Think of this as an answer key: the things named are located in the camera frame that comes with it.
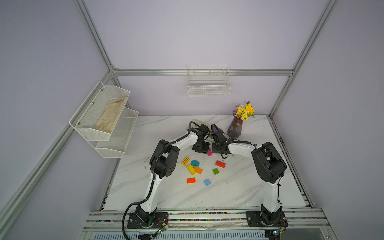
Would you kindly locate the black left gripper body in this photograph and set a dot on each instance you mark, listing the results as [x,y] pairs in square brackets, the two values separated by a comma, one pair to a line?
[202,148]

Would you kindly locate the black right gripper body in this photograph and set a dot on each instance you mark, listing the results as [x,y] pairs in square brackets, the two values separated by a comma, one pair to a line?
[215,148]

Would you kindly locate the magenta wood block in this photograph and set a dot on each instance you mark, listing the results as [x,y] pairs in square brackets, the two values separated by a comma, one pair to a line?
[209,152]

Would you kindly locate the red wood block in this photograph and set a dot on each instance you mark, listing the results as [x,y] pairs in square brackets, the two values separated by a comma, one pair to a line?
[220,164]

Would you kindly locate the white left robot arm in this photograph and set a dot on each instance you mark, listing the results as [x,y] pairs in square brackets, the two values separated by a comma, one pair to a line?
[163,163]

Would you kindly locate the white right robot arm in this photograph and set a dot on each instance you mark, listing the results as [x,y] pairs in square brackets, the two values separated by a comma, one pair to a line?
[270,167]

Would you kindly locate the green wood block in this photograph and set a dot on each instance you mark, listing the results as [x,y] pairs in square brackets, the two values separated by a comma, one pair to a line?
[215,171]

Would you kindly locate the teal wood block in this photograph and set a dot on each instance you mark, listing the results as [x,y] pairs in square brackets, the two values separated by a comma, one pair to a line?
[195,163]

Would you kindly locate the yellow red striped block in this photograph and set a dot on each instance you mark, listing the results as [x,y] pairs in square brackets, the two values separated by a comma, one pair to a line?
[185,161]

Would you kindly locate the orange wood block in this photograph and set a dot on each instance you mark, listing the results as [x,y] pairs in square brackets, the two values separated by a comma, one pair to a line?
[198,170]

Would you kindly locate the yellow wood block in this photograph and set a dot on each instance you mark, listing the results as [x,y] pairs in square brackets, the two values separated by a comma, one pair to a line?
[191,169]

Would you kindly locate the light blue wood block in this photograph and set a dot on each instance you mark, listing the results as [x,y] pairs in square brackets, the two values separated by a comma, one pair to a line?
[207,182]

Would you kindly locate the red orange flat block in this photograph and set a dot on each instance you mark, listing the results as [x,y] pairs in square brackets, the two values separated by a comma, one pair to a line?
[191,180]

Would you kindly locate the beige dirty cloth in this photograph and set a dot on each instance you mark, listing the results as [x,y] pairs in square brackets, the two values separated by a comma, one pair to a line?
[195,122]

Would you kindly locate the purple glass vase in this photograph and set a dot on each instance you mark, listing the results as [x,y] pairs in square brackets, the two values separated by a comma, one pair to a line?
[235,128]

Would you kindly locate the yellow flower bouquet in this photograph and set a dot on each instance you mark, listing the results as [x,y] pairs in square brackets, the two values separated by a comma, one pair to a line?
[244,112]

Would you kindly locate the white mesh lower shelf basket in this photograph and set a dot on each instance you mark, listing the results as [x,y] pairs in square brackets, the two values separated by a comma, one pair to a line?
[116,146]

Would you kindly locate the white mesh shelf basket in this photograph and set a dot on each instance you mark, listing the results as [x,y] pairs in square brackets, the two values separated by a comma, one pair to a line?
[85,118]
[116,146]

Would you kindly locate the beige glove in basket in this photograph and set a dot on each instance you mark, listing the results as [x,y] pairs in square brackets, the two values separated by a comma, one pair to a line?
[110,115]

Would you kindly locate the white mesh upper shelf basket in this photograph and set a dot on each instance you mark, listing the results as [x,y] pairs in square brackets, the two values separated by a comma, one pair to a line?
[85,118]

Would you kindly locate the white wire wall basket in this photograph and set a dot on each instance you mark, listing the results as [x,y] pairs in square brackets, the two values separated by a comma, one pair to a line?
[208,81]

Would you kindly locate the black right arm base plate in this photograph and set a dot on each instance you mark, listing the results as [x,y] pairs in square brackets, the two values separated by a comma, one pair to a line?
[266,219]

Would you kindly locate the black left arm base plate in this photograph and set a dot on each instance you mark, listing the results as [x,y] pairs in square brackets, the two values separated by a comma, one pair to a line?
[155,221]

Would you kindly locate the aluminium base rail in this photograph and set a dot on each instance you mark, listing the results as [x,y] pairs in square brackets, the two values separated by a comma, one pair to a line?
[306,218]

